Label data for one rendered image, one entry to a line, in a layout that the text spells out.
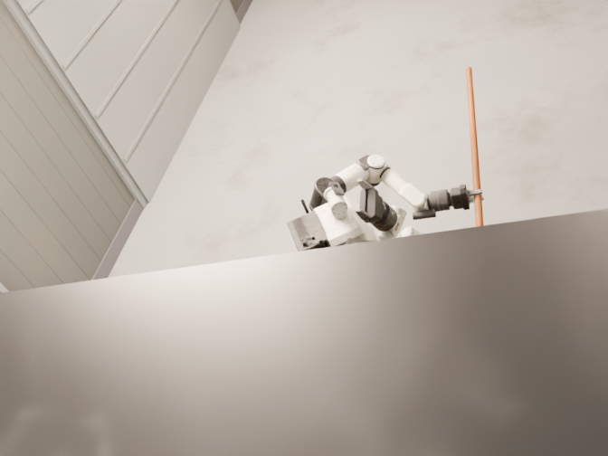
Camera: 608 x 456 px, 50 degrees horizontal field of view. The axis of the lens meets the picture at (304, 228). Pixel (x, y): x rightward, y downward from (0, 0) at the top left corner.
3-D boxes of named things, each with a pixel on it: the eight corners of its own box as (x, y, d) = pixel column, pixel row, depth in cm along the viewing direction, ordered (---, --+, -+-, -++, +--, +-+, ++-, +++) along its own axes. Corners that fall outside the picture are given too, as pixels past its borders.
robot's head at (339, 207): (336, 223, 252) (328, 205, 246) (327, 207, 260) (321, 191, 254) (351, 215, 252) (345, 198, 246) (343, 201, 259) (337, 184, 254)
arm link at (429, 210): (441, 196, 283) (414, 200, 286) (436, 186, 273) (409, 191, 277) (442, 221, 279) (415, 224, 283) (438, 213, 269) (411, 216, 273)
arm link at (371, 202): (353, 223, 212) (369, 235, 221) (381, 218, 207) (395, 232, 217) (355, 187, 217) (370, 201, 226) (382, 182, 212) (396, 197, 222)
